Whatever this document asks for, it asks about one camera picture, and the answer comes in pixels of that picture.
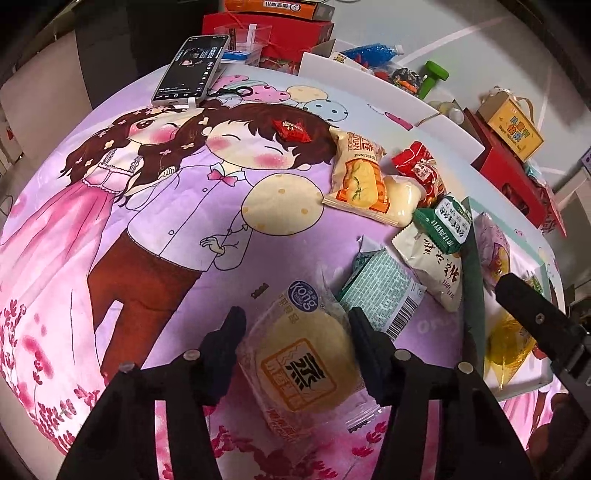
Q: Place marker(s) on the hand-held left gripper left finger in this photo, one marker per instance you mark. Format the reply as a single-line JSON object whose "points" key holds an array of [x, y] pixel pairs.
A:
{"points": [[228, 344]]}

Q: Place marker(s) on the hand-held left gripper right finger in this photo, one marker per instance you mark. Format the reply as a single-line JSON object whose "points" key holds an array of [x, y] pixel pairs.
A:
{"points": [[365, 344]]}

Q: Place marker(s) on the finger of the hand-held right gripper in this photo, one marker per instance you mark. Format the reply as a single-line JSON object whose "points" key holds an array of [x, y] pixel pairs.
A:
{"points": [[531, 309]]}

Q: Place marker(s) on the yellow translucent cake packet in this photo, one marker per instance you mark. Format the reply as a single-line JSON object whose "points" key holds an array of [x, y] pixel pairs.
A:
{"points": [[508, 346]]}

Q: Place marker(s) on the teal shallow box tray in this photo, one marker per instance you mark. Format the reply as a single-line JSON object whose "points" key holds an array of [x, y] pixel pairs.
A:
{"points": [[473, 295]]}

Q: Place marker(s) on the clear steamed cake packet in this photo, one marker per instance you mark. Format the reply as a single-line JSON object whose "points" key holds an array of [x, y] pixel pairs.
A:
{"points": [[304, 369]]}

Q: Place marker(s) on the purple swiss roll packet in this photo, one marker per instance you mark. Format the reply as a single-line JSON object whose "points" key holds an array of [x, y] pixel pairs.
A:
{"points": [[494, 244]]}

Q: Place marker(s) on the pale yellow bun packet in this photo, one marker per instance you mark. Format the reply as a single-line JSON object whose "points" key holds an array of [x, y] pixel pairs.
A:
{"points": [[401, 201]]}

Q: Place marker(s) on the small red candy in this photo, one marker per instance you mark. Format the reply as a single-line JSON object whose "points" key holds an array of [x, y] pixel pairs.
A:
{"points": [[290, 130]]}

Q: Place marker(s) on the teal white barcode packet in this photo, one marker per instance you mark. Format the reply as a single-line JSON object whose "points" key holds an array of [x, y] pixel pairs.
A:
{"points": [[381, 290]]}

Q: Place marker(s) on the white snack packet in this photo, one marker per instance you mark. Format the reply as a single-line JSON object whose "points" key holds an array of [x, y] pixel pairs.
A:
{"points": [[434, 267]]}

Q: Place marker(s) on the green snack packet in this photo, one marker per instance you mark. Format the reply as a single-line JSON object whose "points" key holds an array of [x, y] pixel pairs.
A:
{"points": [[445, 224]]}

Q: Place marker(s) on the red gift box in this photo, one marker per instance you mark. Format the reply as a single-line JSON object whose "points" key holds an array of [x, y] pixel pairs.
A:
{"points": [[512, 184]]}

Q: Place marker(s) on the yellow swiss roll packet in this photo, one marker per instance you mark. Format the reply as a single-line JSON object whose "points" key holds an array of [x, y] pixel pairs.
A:
{"points": [[358, 173]]}

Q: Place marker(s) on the red snack packet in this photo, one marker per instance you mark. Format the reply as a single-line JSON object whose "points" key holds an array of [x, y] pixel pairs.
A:
{"points": [[420, 168]]}

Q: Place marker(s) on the green dumbbell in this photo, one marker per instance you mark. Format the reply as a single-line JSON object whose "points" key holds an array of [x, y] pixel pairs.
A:
{"points": [[434, 78]]}

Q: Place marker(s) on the white cardboard box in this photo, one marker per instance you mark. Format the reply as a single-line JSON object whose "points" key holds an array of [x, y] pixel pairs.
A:
{"points": [[369, 92]]}

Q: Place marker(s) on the small black scissors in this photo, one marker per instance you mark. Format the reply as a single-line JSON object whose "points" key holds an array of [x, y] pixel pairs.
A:
{"points": [[231, 91]]}

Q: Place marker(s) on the bag of colourful toys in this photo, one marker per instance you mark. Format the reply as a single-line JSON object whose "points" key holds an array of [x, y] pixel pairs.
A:
{"points": [[406, 78]]}

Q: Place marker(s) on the smartphone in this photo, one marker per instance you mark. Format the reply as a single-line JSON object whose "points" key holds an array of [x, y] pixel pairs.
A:
{"points": [[191, 69]]}

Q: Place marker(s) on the blue bead bag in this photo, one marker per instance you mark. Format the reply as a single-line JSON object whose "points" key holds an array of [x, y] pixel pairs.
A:
{"points": [[371, 54]]}

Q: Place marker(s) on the clear plastic box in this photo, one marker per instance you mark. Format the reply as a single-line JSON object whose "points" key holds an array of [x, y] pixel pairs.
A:
{"points": [[240, 46]]}

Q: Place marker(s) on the black cabinet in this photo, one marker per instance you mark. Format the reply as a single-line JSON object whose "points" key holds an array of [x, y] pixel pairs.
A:
{"points": [[138, 27]]}

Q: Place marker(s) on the orange flat box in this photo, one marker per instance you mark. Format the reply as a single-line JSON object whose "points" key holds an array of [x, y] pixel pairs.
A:
{"points": [[277, 7]]}

